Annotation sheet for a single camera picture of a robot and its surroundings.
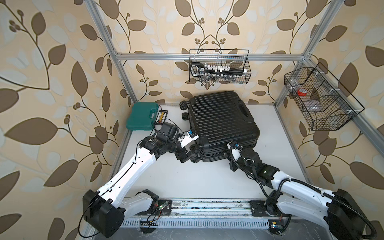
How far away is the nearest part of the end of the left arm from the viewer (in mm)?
535

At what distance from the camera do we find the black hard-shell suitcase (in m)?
0.79

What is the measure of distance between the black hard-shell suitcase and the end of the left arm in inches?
3.3
